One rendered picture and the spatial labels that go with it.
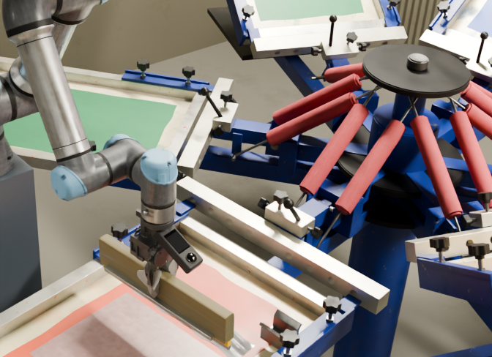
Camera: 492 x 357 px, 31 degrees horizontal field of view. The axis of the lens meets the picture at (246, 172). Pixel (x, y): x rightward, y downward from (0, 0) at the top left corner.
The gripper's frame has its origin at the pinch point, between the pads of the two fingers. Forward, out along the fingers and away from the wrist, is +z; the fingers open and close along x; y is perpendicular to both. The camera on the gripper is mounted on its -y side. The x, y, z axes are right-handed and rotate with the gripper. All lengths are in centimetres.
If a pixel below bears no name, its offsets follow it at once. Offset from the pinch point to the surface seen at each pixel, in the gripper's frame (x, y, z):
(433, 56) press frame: -111, 0, -23
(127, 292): -4.4, 16.7, 13.7
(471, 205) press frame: -89, -31, 4
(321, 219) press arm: -58, -3, 8
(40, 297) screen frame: 14.2, 26.8, 10.3
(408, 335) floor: -140, 0, 109
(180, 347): -0.1, -6.1, 13.6
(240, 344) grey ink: -10.4, -15.6, 13.1
